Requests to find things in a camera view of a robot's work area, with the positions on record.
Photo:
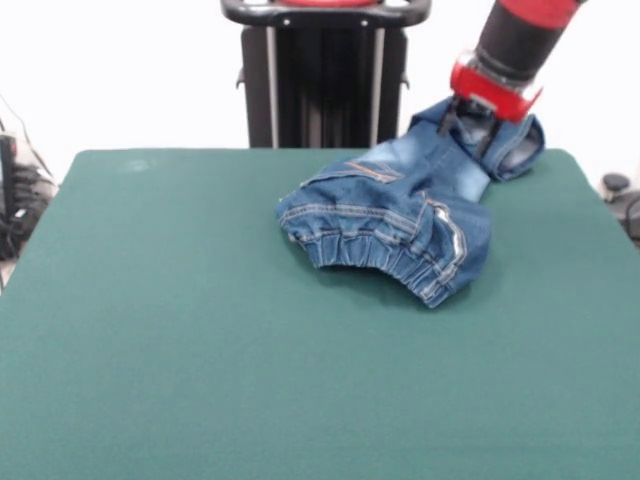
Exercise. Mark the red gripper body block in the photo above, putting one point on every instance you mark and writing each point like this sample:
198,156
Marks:
485,92

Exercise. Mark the black office chair base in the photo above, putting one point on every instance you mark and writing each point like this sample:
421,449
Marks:
622,197

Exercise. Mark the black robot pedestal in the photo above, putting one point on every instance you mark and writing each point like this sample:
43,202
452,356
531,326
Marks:
320,75

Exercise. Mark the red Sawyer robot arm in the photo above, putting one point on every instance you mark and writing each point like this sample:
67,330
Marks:
525,35

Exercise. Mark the blue denim jeans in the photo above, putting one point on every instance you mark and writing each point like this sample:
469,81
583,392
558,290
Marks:
380,225

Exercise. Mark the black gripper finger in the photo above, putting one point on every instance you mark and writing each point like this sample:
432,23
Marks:
449,120
487,142

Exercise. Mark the dark green table cloth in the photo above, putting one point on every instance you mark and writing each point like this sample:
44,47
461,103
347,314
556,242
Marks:
200,390

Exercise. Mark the black electronics box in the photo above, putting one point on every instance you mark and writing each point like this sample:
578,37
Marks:
7,170

